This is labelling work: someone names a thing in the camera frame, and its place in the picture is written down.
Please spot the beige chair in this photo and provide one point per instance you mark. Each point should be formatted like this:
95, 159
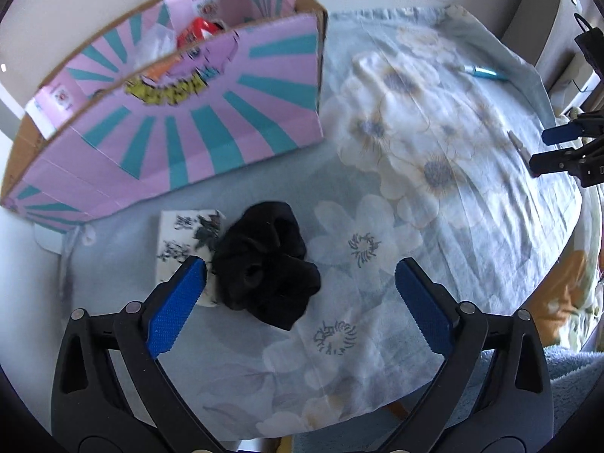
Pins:
538, 19

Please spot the blue fluffy rug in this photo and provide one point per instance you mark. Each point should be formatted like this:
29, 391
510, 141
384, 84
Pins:
575, 373

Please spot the orange packet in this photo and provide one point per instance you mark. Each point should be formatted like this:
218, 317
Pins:
160, 68

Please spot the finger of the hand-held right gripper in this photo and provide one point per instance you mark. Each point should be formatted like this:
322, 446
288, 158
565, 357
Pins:
552, 163
561, 133

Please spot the cardboard box with pink lining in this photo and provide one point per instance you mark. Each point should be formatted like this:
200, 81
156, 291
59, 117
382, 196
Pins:
212, 141

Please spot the black scrunchie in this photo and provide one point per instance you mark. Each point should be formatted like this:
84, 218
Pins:
264, 269

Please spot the red packet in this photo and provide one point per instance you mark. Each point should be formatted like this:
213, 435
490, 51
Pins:
198, 30

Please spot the blue pen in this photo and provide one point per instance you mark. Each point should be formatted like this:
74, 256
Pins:
483, 72

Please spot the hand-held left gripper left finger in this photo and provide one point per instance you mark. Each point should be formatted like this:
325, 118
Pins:
177, 306

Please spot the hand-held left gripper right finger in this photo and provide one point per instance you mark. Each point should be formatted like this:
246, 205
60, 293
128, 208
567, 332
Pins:
427, 306

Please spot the black bag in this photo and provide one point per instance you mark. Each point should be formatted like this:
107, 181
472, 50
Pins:
590, 40

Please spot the white box with black print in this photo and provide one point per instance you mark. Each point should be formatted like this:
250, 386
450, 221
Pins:
179, 236

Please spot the clear plastic wrapper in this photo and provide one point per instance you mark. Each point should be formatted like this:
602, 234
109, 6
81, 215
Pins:
155, 42

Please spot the floral tablecloth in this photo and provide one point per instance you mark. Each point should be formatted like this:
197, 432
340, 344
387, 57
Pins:
424, 245

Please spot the wooden table leg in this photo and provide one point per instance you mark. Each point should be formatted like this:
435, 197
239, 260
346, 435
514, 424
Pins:
401, 409

